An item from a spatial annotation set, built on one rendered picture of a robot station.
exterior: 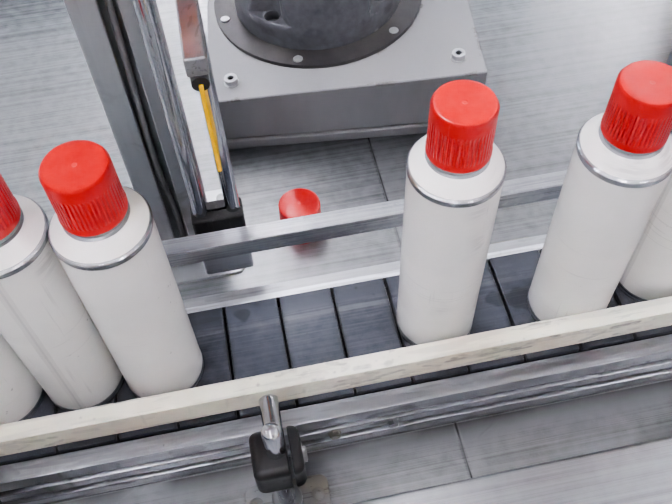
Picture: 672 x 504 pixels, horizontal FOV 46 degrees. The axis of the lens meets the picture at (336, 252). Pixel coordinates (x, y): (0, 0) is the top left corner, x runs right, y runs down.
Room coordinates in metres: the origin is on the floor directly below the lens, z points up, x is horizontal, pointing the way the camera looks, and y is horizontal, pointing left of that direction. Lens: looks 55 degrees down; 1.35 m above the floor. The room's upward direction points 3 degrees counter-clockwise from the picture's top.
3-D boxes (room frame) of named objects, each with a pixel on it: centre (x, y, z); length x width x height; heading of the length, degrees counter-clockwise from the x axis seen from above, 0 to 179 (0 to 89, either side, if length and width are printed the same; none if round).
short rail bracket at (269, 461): (0.17, 0.04, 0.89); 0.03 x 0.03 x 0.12; 9
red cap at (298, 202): (0.39, 0.03, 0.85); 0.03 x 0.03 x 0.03
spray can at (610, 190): (0.28, -0.16, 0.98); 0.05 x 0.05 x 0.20
